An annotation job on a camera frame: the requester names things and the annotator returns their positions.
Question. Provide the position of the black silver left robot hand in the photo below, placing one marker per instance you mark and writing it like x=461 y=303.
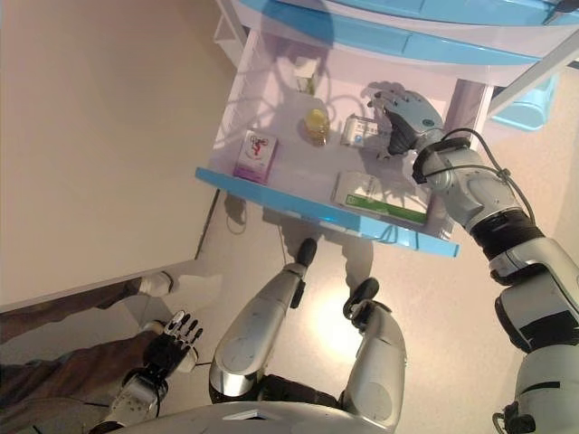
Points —
x=174 y=346

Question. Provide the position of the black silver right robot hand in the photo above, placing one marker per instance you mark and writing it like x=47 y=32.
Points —
x=418 y=115

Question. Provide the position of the white blue medicine box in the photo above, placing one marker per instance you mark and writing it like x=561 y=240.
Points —
x=359 y=131

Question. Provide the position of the blue white cart drawer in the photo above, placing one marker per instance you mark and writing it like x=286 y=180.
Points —
x=289 y=205

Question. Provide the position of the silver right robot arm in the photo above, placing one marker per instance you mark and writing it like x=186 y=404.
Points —
x=470 y=190

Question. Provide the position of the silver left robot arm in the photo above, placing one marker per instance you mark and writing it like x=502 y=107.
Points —
x=135 y=398

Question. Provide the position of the white green medicine box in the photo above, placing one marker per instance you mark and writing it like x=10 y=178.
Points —
x=380 y=199

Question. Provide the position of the yellow medicine bottle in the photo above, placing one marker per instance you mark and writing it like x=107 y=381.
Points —
x=316 y=127

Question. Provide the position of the white purple medicine box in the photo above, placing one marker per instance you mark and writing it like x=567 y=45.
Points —
x=255 y=156

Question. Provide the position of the white furniture caster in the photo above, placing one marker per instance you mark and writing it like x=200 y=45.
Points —
x=154 y=326
x=156 y=283

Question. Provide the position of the white medical cart blue drawers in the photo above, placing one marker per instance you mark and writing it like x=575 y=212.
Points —
x=407 y=27

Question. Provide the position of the grey robot torso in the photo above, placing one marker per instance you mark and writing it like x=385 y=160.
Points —
x=235 y=420

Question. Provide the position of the waste bin with blue lid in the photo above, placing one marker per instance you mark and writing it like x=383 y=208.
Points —
x=529 y=108

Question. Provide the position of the small white carton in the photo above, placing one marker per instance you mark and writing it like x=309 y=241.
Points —
x=305 y=72

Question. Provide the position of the clear plastic side holder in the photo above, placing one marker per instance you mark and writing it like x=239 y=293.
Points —
x=228 y=31

